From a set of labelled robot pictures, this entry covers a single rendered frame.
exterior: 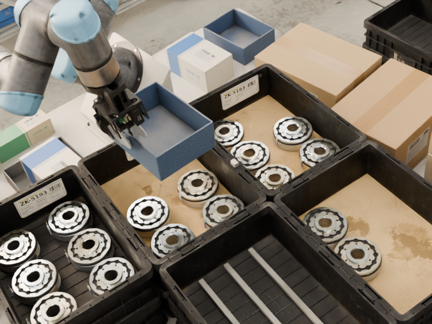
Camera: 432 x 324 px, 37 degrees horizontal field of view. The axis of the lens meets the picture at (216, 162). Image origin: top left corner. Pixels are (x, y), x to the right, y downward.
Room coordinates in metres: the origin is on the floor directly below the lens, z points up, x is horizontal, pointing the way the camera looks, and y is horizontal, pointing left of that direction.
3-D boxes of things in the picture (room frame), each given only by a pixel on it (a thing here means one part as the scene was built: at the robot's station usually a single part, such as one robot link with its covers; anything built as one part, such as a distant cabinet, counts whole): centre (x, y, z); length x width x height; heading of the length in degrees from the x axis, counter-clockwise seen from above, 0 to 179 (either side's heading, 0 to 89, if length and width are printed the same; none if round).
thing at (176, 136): (1.04, 0.11, 1.10); 0.20 x 0.15 x 0.07; 34
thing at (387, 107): (1.27, -0.49, 0.78); 0.30 x 0.22 x 0.16; 129
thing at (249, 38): (1.85, -0.15, 0.74); 0.20 x 0.15 x 0.07; 37
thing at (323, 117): (1.19, -0.15, 0.87); 0.40 x 0.30 x 0.11; 28
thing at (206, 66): (1.73, 0.00, 0.75); 0.20 x 0.12 x 0.09; 37
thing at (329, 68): (1.51, -0.34, 0.78); 0.30 x 0.22 x 0.16; 40
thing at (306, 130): (1.22, -0.21, 0.86); 0.10 x 0.10 x 0.01
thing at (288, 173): (1.06, -0.14, 0.86); 0.10 x 0.10 x 0.01
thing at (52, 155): (1.30, 0.44, 0.75); 0.20 x 0.12 x 0.09; 37
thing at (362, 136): (1.19, -0.15, 0.92); 0.40 x 0.30 x 0.02; 28
